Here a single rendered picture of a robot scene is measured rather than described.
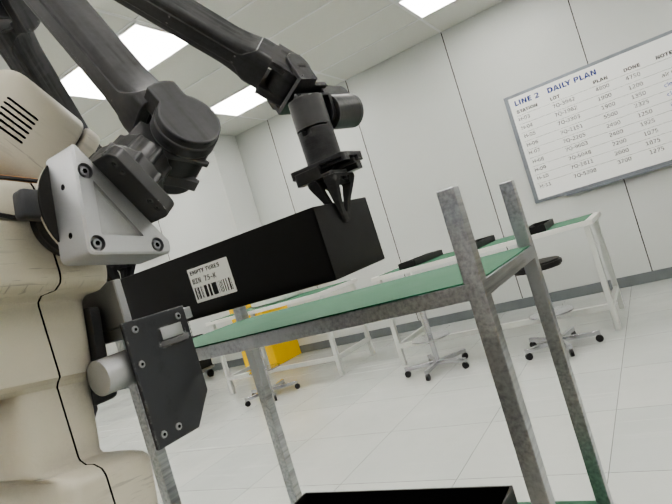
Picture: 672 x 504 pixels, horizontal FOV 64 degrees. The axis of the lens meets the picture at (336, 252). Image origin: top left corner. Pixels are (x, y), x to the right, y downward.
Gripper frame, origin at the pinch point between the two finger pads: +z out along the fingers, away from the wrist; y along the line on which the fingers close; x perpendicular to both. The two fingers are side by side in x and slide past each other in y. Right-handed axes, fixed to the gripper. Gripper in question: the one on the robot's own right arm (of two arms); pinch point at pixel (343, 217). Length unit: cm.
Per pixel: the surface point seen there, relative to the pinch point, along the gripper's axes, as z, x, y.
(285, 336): 17.3, -6.7, 24.1
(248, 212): -77, -473, 397
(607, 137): -17, -493, -15
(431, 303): 17.7, -7.0, -6.7
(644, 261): 103, -493, -12
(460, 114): -90, -496, 107
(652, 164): 20, -493, -42
